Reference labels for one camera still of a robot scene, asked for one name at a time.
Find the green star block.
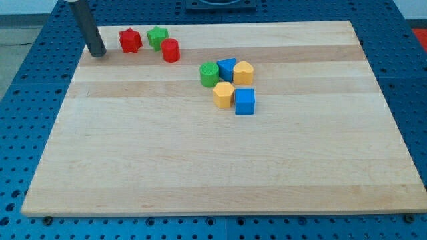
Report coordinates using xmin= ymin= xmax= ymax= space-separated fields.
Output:
xmin=147 ymin=26 xmax=169 ymax=51

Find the red star block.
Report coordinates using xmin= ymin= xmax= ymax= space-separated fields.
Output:
xmin=119 ymin=28 xmax=143 ymax=53

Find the yellow hexagon block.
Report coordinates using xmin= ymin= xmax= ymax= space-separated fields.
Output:
xmin=213 ymin=82 xmax=235 ymax=108

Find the blue cube block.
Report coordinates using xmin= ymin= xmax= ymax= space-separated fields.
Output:
xmin=235 ymin=88 xmax=256 ymax=115

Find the green cylinder block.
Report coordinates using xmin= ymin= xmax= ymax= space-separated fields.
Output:
xmin=199 ymin=62 xmax=219 ymax=87

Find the yellow heart block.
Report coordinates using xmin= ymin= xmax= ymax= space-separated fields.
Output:
xmin=233 ymin=61 xmax=254 ymax=85

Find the light wooden board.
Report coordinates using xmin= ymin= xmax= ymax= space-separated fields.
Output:
xmin=21 ymin=21 xmax=426 ymax=217

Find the blue triangle block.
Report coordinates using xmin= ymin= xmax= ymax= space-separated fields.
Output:
xmin=216 ymin=58 xmax=236 ymax=83

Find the red cylinder block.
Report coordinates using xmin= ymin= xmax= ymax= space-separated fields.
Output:
xmin=161 ymin=38 xmax=181 ymax=63

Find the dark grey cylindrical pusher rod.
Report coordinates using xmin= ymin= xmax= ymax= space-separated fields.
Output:
xmin=65 ymin=0 xmax=107 ymax=58

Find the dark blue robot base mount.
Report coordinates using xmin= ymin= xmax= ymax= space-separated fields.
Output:
xmin=184 ymin=0 xmax=257 ymax=13

